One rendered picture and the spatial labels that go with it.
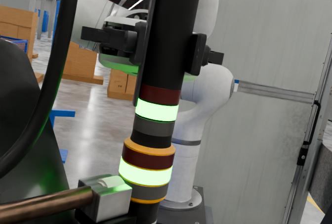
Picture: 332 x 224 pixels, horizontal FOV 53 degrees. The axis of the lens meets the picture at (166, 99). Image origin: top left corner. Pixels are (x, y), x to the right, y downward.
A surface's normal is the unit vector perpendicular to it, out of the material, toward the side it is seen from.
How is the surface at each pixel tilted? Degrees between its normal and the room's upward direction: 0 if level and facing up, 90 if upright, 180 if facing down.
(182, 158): 89
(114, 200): 90
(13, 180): 47
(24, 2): 90
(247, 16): 91
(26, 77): 41
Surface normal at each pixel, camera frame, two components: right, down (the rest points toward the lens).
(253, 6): 0.18, 0.21
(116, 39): -0.55, 0.03
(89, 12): 0.25, -0.03
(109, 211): 0.70, 0.25
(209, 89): -0.27, 0.09
